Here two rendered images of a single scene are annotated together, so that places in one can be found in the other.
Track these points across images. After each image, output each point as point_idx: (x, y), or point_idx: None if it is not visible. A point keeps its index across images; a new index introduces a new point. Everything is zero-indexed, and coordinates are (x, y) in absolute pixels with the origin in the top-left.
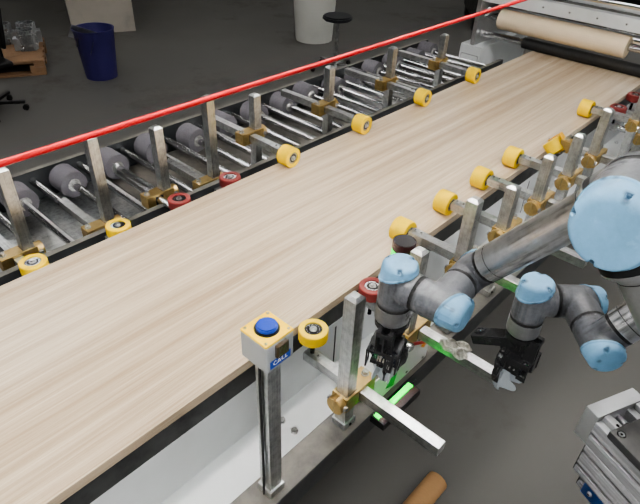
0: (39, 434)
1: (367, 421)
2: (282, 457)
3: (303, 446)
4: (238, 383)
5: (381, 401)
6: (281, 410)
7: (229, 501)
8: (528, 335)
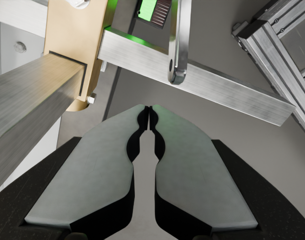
0: None
1: (132, 24)
2: (58, 132)
3: (71, 111)
4: None
5: (152, 63)
6: (7, 29)
7: (48, 150)
8: None
